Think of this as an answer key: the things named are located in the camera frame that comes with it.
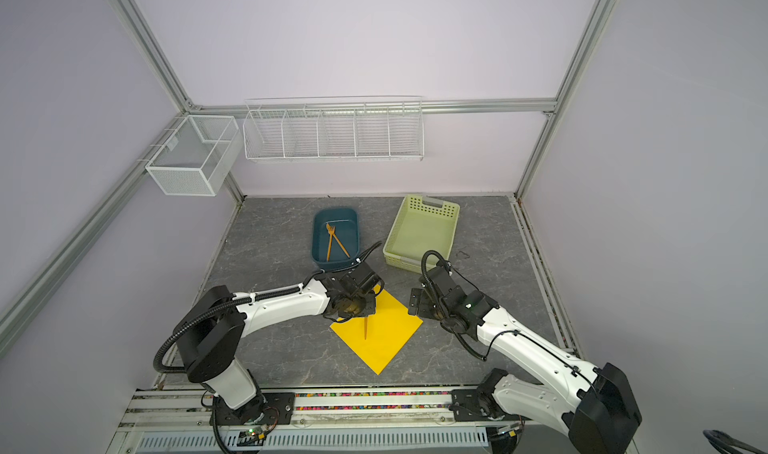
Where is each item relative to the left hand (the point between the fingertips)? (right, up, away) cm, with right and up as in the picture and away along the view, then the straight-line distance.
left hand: (370, 311), depth 86 cm
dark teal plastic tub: (-11, +27, +26) cm, 39 cm away
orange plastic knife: (-13, +19, +20) cm, 30 cm away
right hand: (+15, +4, -5) cm, 17 cm away
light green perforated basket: (+18, +26, +29) cm, 43 cm away
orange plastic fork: (-16, +23, +22) cm, 36 cm away
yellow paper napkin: (+2, -7, -1) cm, 8 cm away
